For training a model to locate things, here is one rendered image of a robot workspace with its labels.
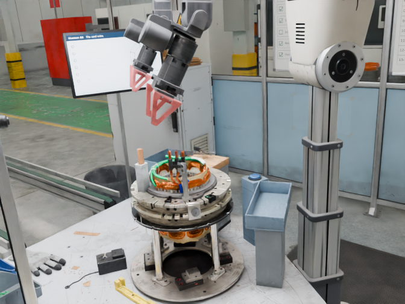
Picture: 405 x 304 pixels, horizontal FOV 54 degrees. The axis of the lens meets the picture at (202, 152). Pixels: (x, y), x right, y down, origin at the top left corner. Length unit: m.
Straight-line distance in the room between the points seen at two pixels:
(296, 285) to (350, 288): 1.33
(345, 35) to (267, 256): 0.69
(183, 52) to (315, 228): 0.83
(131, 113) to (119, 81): 1.74
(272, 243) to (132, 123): 2.92
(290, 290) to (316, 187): 0.35
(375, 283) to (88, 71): 2.07
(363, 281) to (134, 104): 2.48
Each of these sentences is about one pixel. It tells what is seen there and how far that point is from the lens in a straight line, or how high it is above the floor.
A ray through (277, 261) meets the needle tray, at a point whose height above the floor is 0.88.
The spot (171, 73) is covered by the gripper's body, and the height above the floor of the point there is 1.48.
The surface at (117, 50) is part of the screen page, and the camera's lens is 2.26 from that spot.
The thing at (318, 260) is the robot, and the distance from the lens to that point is 1.55.
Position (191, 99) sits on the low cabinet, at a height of 0.92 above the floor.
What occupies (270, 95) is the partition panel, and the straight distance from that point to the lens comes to 3.64.
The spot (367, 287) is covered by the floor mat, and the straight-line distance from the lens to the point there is 2.71.
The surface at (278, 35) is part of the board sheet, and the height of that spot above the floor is 1.42.
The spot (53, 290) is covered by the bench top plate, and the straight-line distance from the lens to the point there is 1.46.
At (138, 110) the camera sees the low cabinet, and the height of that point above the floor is 0.81.
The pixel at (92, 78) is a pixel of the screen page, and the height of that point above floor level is 1.33.
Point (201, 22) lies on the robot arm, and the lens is 0.91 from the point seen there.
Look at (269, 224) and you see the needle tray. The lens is 1.13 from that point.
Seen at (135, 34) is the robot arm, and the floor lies 1.55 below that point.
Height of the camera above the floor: 1.59
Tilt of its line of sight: 18 degrees down
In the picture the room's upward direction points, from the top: 4 degrees counter-clockwise
